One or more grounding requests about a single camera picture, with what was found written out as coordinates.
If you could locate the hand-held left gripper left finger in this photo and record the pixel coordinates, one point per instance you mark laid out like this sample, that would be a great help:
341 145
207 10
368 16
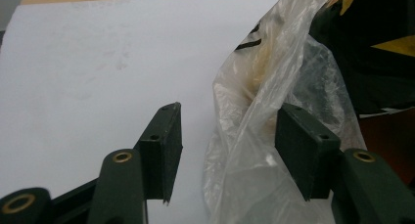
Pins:
160 158

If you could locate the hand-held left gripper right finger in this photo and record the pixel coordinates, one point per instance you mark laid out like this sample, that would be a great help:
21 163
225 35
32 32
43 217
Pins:
306 152

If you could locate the clear printed plastic bag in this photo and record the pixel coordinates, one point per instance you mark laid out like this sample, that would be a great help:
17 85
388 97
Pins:
248 171

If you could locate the brown rectangular box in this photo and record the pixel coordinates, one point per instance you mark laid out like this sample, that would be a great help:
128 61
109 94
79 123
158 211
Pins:
391 145

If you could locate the black yellow chips packet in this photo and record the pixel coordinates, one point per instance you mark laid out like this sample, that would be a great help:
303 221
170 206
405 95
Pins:
375 74

